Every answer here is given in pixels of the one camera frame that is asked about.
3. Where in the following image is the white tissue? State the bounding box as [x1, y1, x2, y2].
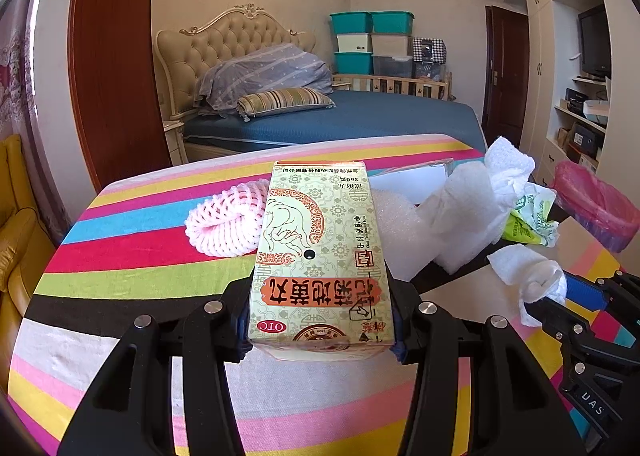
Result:
[487, 243, 567, 327]

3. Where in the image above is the green printed plastic bag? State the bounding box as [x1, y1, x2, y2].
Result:
[502, 183, 559, 248]

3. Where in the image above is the white foam sheet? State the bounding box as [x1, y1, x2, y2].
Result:
[372, 162, 509, 281]

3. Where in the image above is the pink foam fruit net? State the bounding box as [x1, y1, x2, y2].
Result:
[184, 179, 269, 257]

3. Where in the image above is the cream patterned medicine box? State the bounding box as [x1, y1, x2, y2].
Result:
[247, 161, 395, 362]

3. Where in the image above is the small white carton box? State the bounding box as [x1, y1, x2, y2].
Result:
[369, 158, 454, 205]

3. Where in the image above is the pink lined trash bin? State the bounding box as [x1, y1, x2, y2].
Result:
[550, 161, 639, 253]

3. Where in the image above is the black safe box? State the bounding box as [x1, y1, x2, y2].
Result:
[570, 123, 604, 159]

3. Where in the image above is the striped colourful table cloth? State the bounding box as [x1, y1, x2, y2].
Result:
[6, 133, 639, 456]

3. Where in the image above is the white built-in wardrobe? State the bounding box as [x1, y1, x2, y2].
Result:
[520, 0, 639, 202]

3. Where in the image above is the yellow leather armchair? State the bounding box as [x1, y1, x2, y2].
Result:
[0, 134, 55, 390]

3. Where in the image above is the dark wooden door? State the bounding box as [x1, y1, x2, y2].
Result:
[482, 6, 529, 147]

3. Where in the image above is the black television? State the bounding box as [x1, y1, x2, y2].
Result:
[578, 4, 612, 80]

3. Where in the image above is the cream bedside table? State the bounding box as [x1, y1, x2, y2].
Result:
[163, 120, 189, 167]

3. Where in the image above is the checkered black white bag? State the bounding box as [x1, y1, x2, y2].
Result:
[411, 36, 447, 64]

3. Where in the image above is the bed with blue cover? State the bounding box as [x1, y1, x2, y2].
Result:
[183, 90, 486, 153]

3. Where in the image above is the pink lace curtain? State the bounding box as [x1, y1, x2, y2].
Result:
[1, 0, 70, 245]

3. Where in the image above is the grey clear storage bin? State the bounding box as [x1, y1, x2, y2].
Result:
[372, 55, 413, 78]

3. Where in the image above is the grey folded duvet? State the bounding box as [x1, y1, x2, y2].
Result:
[193, 44, 333, 113]

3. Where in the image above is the beige storage bin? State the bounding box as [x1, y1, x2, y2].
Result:
[371, 33, 412, 57]

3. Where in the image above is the teal storage bin bottom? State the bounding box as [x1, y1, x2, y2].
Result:
[334, 52, 372, 75]

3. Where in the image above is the teal storage bin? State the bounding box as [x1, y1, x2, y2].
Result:
[334, 52, 372, 75]
[371, 10, 414, 35]
[330, 10, 372, 35]

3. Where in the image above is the teal storage bin top right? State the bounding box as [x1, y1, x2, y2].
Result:
[371, 10, 414, 35]

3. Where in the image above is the striped pillow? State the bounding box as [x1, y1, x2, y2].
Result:
[238, 87, 335, 122]

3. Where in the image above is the beige tufted headboard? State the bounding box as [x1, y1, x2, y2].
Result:
[153, 4, 317, 121]

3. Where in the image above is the white storage bin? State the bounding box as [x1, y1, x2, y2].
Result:
[336, 33, 372, 54]

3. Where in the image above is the teal storage bin top left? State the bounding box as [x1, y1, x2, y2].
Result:
[330, 10, 372, 35]

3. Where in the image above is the wooden crib rail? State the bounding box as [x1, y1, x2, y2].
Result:
[332, 73, 456, 101]

